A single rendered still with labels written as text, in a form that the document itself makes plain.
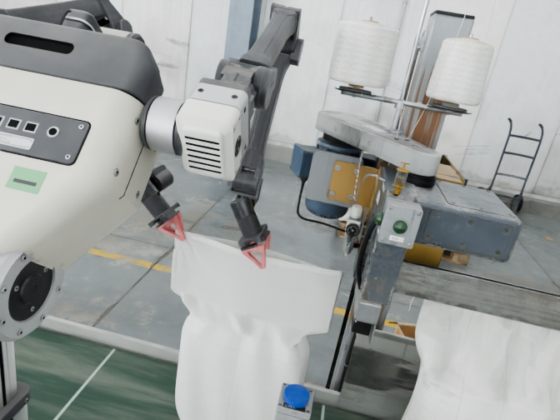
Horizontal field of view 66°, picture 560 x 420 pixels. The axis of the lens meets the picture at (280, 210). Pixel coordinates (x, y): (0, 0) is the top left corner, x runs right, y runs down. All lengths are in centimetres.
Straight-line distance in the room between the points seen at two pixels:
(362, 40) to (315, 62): 494
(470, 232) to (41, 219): 82
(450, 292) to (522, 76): 531
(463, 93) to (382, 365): 96
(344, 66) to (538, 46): 536
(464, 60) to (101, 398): 153
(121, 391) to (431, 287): 111
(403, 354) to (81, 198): 125
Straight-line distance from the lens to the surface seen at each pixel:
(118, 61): 76
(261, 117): 115
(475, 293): 128
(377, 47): 119
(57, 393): 176
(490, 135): 641
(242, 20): 584
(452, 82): 122
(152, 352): 187
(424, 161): 108
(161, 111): 71
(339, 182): 135
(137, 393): 173
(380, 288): 106
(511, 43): 636
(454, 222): 101
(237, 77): 79
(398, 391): 174
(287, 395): 109
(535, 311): 134
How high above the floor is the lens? 160
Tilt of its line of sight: 21 degrees down
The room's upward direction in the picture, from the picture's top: 10 degrees clockwise
